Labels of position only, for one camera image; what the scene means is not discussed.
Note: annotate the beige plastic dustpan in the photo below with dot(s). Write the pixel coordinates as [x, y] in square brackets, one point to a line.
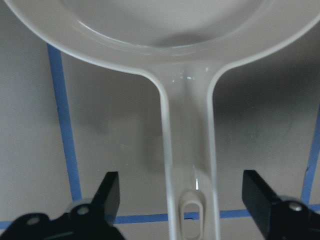
[183, 47]

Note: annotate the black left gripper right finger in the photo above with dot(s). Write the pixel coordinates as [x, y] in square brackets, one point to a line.
[277, 217]

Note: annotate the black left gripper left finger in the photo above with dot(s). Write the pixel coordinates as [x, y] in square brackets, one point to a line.
[94, 220]

